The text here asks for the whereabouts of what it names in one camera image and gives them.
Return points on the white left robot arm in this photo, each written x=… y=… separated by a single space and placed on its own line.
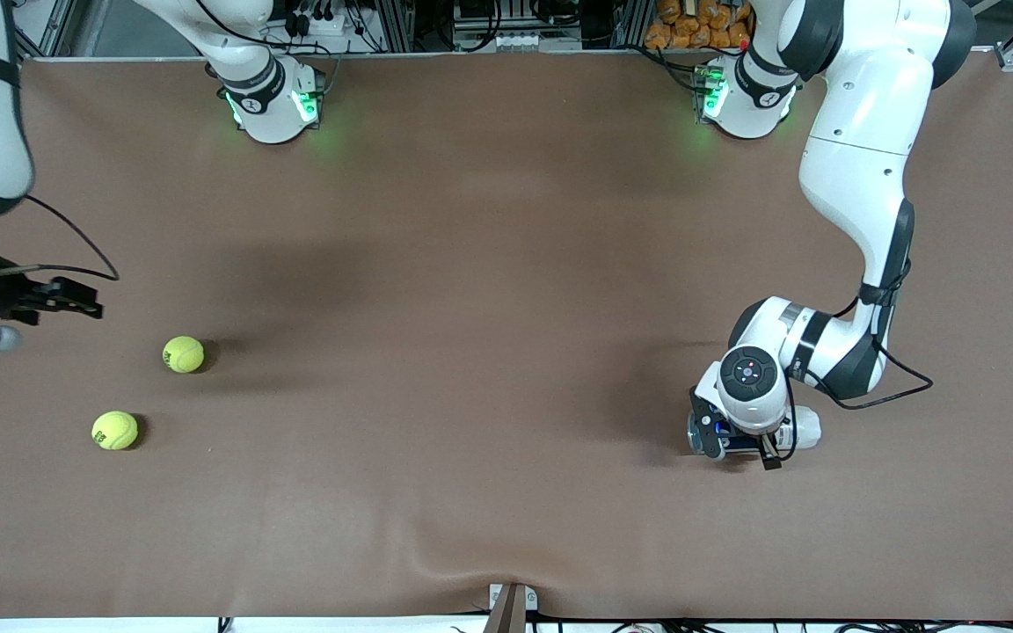
x=858 y=132

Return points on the blue white tennis ball can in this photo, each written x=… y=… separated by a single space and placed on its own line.
x=807 y=426

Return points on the white power strip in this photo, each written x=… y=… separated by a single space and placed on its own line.
x=317 y=22

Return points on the orange snack bags pile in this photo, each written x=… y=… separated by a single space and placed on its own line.
x=691 y=22

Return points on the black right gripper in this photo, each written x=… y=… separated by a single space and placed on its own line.
x=7 y=294

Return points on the yellow tennis ball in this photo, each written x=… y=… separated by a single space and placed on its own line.
x=183 y=354
x=114 y=430

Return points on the white terminal block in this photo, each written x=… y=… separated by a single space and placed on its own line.
x=520 y=40

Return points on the metal table clamp bracket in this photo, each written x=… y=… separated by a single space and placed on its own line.
x=511 y=607

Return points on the brown table mat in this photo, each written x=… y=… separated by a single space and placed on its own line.
x=506 y=352

